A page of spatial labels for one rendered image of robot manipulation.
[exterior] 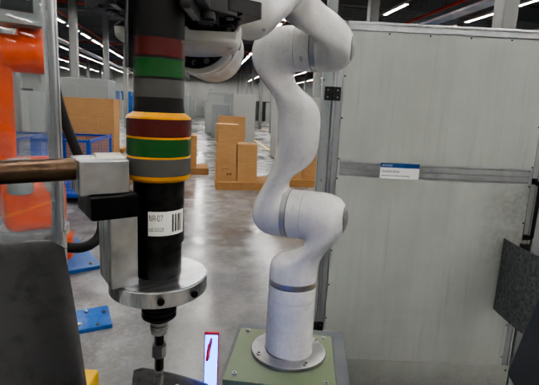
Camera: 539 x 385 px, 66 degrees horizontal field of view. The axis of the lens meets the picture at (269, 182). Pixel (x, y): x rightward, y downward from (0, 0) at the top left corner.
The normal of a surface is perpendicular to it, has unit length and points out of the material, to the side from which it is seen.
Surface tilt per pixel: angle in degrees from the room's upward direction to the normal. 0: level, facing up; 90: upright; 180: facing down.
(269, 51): 94
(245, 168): 90
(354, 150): 90
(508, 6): 90
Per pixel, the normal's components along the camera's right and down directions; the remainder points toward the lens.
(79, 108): 0.17, 0.18
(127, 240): 0.58, 0.18
